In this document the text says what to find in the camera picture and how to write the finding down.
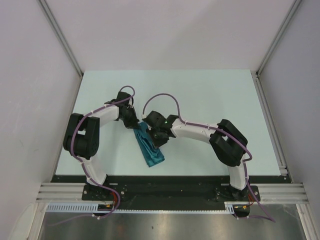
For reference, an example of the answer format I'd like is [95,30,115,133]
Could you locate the left aluminium frame post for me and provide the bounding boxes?
[36,0,84,79]

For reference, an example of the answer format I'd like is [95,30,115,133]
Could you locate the teal satin napkin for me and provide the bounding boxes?
[133,121,165,168]

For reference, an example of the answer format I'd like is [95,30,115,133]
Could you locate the white slotted cable duct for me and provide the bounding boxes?
[46,201,251,215]

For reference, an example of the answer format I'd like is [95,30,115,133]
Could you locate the aluminium frame post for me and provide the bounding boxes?
[36,0,84,79]
[255,0,304,77]

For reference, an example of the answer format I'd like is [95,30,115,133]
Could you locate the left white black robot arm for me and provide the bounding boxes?
[63,91,140,200]

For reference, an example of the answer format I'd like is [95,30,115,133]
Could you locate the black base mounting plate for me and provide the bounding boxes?
[51,175,290,211]

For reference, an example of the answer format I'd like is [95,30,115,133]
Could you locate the right aluminium frame post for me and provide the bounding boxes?
[255,0,304,77]

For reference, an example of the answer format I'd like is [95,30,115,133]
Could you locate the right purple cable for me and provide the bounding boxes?
[142,93,275,223]

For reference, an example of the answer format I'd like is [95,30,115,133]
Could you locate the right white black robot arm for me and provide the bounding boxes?
[142,111,249,201]

